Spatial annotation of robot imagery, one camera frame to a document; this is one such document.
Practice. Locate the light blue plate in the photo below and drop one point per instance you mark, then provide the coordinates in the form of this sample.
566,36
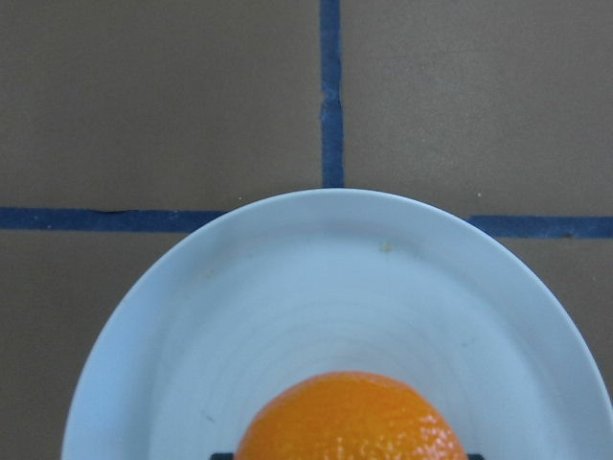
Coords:
307,283

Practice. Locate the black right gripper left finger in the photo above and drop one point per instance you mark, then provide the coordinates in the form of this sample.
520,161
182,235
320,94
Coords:
222,456

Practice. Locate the orange mandarin fruit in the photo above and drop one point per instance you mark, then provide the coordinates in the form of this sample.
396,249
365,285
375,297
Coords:
350,415

